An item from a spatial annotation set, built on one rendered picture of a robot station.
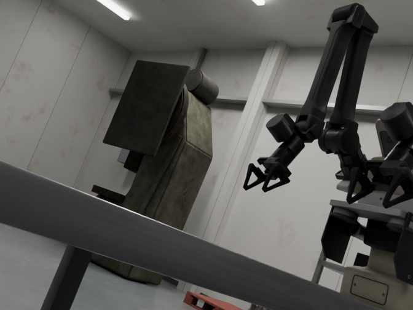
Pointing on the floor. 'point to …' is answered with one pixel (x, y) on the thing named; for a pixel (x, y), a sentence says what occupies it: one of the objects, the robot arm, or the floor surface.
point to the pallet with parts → (214, 303)
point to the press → (161, 147)
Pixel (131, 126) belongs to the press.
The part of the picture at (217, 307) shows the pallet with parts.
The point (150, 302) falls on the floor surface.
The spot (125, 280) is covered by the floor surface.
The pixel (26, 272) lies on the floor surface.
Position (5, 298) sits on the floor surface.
